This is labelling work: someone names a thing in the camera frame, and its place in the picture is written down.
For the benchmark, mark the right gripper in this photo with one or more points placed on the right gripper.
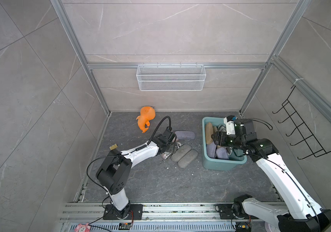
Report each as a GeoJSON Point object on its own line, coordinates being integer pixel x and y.
{"type": "Point", "coordinates": [220, 137]}

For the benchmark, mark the teal plastic storage box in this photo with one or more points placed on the teal plastic storage box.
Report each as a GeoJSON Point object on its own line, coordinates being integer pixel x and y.
{"type": "Point", "coordinates": [235, 159]}

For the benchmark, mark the gold binder clip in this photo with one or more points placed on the gold binder clip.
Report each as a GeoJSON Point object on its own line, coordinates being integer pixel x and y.
{"type": "Point", "coordinates": [113, 147]}

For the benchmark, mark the newspaper print case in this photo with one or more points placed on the newspaper print case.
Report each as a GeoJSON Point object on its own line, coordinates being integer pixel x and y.
{"type": "Point", "coordinates": [222, 127]}

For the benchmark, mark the pink toy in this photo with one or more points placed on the pink toy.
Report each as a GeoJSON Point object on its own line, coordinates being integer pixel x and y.
{"type": "Point", "coordinates": [83, 228]}

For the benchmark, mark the purple fabric case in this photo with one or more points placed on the purple fabric case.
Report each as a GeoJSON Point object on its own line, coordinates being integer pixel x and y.
{"type": "Point", "coordinates": [211, 150]}
{"type": "Point", "coordinates": [223, 153]}
{"type": "Point", "coordinates": [185, 135]}

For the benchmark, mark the metal base rail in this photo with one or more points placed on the metal base rail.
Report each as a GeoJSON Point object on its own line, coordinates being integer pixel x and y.
{"type": "Point", "coordinates": [155, 217]}

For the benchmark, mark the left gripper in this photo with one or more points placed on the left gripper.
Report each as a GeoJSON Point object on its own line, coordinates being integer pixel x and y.
{"type": "Point", "coordinates": [173, 148]}

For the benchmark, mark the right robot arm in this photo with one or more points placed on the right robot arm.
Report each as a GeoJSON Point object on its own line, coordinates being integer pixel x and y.
{"type": "Point", "coordinates": [302, 212]}

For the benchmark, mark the purple fabric case top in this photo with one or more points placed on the purple fabric case top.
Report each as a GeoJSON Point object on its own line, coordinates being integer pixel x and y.
{"type": "Point", "coordinates": [185, 135]}

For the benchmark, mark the orange plush whale toy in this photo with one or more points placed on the orange plush whale toy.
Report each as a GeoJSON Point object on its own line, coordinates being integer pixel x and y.
{"type": "Point", "coordinates": [147, 113]}

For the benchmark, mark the purple fabric case bottom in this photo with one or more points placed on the purple fabric case bottom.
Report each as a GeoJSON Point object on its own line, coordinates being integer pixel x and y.
{"type": "Point", "coordinates": [223, 153]}

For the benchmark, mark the white wire mesh basket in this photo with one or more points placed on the white wire mesh basket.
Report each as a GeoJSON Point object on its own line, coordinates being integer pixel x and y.
{"type": "Point", "coordinates": [176, 77]}

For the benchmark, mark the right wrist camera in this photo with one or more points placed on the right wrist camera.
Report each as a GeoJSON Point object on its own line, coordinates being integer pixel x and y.
{"type": "Point", "coordinates": [229, 124]}

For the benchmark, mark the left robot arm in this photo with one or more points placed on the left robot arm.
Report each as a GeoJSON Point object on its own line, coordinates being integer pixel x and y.
{"type": "Point", "coordinates": [113, 173]}

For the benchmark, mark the grey fabric glasses case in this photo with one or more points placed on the grey fabric glasses case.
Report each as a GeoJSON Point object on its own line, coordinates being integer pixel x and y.
{"type": "Point", "coordinates": [181, 152]}

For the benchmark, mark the tan fabric case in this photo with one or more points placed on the tan fabric case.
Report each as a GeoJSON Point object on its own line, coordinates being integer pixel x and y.
{"type": "Point", "coordinates": [209, 131]}
{"type": "Point", "coordinates": [215, 129]}

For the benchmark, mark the black wire hook rack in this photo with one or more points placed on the black wire hook rack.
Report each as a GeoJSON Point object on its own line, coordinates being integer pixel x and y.
{"type": "Point", "coordinates": [301, 128]}

